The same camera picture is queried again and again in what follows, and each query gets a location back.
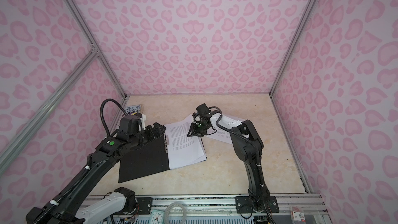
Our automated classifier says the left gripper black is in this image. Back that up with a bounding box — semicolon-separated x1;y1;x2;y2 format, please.
130;121;166;148

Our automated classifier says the aluminium diagonal frame bar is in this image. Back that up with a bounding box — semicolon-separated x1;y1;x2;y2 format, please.
1;48;98;175

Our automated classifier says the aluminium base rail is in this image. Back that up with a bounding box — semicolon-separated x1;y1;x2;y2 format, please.
101;194;332;224

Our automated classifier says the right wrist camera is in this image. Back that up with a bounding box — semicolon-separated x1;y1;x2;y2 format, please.
194;103;217;120

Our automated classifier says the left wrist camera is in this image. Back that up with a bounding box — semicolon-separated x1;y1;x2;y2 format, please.
119;113;147;135

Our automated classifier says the small teal clock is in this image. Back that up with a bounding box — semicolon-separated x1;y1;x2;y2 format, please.
149;209;164;224

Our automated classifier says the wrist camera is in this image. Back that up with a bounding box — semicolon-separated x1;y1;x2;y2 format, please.
194;103;217;120
119;113;147;135

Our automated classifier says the colourful paperback book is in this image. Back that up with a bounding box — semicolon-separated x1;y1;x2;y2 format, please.
124;104;142;115

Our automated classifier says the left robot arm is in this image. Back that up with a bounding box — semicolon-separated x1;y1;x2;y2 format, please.
26;122;166;224

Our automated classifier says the clear tube loop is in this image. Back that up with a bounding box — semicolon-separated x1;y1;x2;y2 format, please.
163;202;187;224

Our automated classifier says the red white label box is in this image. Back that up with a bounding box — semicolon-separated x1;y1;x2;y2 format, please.
290;206;306;224

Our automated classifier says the grey and black file folder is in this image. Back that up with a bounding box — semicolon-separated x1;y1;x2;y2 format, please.
118;134;207;183

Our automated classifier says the aluminium corner post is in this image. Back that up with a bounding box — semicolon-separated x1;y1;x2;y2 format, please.
269;0;319;98
63;0;127;100

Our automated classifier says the aluminium corner post right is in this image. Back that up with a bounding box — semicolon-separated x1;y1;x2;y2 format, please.
269;0;319;98

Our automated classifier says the aluminium corner post left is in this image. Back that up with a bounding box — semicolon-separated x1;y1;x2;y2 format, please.
63;0;127;100

